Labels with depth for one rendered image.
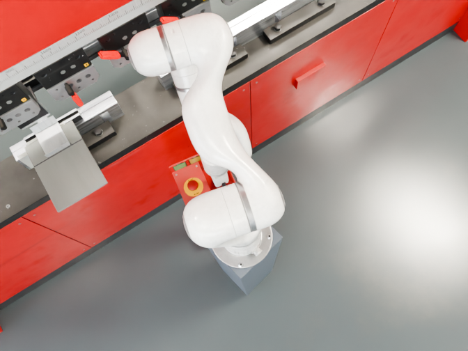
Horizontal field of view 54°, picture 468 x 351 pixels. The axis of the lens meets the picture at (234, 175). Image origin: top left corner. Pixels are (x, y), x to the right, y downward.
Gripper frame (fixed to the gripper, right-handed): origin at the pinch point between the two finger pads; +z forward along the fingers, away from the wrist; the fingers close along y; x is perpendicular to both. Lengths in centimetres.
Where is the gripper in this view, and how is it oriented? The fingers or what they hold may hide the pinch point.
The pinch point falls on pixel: (219, 175)
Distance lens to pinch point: 162.5
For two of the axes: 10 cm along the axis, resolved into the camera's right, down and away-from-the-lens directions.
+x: 9.1, -4.0, 0.8
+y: 4.0, 8.9, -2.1
